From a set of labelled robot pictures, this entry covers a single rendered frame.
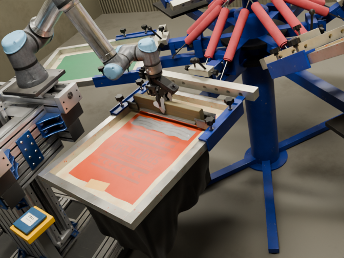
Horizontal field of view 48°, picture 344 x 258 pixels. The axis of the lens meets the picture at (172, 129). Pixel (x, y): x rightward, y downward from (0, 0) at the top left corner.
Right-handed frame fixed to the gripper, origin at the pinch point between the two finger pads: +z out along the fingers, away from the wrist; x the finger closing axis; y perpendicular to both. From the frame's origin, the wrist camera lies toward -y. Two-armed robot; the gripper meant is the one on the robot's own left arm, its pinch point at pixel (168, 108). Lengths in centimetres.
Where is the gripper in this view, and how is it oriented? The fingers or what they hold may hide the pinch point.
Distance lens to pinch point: 184.8
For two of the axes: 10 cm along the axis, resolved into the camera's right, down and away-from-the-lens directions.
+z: 2.2, 7.9, 5.8
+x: -6.0, 5.8, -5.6
